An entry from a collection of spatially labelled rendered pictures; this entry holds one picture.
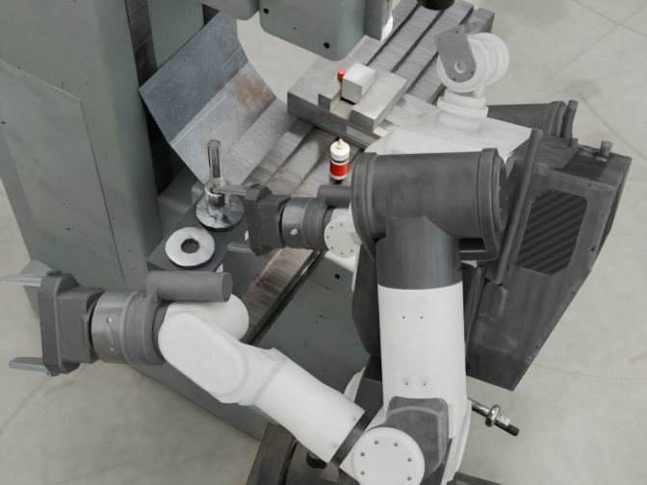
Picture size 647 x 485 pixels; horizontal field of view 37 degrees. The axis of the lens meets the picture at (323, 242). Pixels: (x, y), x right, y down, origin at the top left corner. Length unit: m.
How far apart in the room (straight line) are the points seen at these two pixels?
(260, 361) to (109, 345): 0.18
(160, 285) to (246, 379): 0.15
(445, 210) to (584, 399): 2.06
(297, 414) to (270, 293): 0.89
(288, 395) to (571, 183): 0.39
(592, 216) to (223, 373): 0.44
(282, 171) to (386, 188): 1.20
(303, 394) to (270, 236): 0.60
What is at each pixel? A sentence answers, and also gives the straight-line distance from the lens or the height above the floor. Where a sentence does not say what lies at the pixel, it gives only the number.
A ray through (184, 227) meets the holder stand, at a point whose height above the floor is 1.10.
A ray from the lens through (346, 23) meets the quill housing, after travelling 1.74.
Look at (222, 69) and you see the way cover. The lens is 2.29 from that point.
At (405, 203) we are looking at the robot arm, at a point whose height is 1.78.
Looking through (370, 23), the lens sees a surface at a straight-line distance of 1.80.
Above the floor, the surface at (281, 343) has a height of 0.34.
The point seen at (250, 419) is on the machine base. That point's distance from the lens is 2.69.
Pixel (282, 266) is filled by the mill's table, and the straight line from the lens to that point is 1.99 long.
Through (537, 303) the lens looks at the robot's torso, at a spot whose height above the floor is 1.60.
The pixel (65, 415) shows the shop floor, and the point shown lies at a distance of 2.91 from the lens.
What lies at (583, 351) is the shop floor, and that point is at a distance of 3.07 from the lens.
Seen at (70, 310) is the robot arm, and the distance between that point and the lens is 1.17.
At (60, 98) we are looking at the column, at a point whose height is 1.02.
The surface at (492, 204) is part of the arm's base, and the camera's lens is 0.96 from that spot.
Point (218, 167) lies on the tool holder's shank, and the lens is 1.72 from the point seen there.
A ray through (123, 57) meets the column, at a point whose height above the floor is 1.18.
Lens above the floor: 2.53
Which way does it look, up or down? 53 degrees down
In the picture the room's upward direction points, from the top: 3 degrees clockwise
